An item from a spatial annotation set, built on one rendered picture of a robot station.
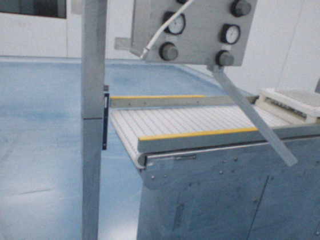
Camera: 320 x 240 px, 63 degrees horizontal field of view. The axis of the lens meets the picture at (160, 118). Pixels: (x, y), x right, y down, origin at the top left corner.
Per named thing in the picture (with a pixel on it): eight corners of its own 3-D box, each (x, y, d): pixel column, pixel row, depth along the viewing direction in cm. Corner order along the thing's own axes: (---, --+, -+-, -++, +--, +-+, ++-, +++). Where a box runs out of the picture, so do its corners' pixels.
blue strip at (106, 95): (102, 151, 86) (104, 93, 78) (102, 150, 86) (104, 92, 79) (106, 150, 86) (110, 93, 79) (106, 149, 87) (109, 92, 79)
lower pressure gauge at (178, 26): (165, 34, 44) (168, 10, 43) (162, 33, 45) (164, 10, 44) (184, 36, 46) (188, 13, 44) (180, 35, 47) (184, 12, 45)
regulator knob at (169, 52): (163, 63, 45) (166, 36, 43) (158, 60, 47) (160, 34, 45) (180, 63, 46) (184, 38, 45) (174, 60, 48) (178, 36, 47)
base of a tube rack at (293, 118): (308, 132, 83) (310, 125, 82) (254, 104, 103) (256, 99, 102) (354, 127, 93) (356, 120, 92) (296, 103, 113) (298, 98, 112)
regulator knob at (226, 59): (220, 68, 50) (226, 46, 49) (213, 66, 52) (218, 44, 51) (234, 69, 52) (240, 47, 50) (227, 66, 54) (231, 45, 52)
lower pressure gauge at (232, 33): (223, 44, 49) (227, 23, 48) (219, 43, 51) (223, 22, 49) (238, 45, 51) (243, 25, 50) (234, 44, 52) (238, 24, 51)
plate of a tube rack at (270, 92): (314, 118, 81) (316, 111, 80) (258, 92, 101) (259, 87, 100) (359, 114, 91) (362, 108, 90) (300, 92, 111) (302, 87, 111)
